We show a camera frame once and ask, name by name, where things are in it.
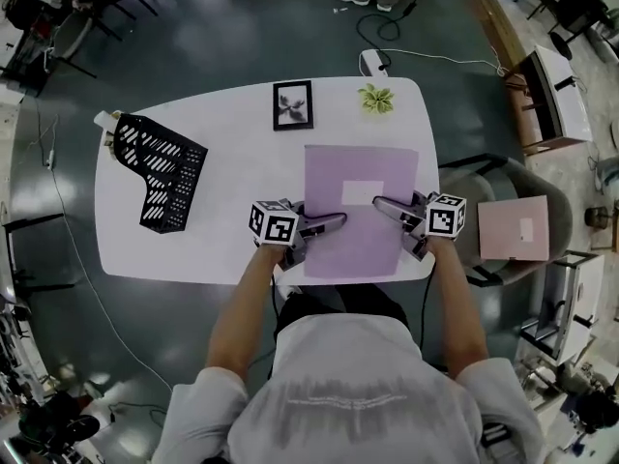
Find black picture frame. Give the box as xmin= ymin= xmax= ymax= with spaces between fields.
xmin=272 ymin=79 xmax=314 ymax=132

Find pink square box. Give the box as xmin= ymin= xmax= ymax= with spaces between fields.
xmin=477 ymin=194 xmax=551 ymax=262

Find white cup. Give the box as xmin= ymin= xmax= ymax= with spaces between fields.
xmin=94 ymin=109 xmax=122 ymax=161

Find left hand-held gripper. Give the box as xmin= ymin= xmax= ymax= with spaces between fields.
xmin=250 ymin=199 xmax=348 ymax=273

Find person's white shirt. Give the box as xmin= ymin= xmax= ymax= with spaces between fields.
xmin=153 ymin=314 xmax=547 ymax=464

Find black mesh file holder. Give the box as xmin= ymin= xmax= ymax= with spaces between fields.
xmin=110 ymin=112 xmax=209 ymax=234

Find person's white shoe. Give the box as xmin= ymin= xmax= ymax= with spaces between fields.
xmin=273 ymin=282 xmax=304 ymax=304

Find white power adapter with cable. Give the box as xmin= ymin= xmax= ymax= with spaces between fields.
xmin=359 ymin=49 xmax=391 ymax=77

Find person's black trousers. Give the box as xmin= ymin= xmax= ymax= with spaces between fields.
xmin=275 ymin=282 xmax=410 ymax=331

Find purple folder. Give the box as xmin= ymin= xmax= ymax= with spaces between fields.
xmin=303 ymin=144 xmax=420 ymax=279

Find beige chair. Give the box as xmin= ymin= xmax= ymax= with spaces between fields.
xmin=47 ymin=12 xmax=98 ymax=79

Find person's left forearm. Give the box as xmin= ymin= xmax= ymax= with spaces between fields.
xmin=206 ymin=244 xmax=286 ymax=381

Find thick white extension cable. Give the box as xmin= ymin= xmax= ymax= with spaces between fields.
xmin=381 ymin=48 xmax=509 ymax=76

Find grey chair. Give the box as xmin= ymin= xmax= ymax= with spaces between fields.
xmin=437 ymin=154 xmax=575 ymax=287

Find small green plant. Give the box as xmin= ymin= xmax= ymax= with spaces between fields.
xmin=357 ymin=83 xmax=396 ymax=114

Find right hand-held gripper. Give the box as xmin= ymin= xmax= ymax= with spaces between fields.
xmin=371 ymin=191 xmax=468 ymax=264

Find white side table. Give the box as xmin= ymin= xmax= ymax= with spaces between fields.
xmin=519 ymin=251 xmax=605 ymax=362

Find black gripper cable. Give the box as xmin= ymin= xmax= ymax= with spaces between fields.
xmin=268 ymin=268 xmax=282 ymax=381
xmin=418 ymin=258 xmax=435 ymax=357

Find black floor cable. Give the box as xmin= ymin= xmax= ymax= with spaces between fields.
xmin=356 ymin=0 xmax=427 ymax=43

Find small white cabinet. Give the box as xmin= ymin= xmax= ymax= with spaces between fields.
xmin=505 ymin=44 xmax=594 ymax=157

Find person's right forearm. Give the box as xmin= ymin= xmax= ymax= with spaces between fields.
xmin=427 ymin=237 xmax=489 ymax=379

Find thin white floor cable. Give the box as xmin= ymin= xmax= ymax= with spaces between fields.
xmin=28 ymin=113 xmax=173 ymax=391

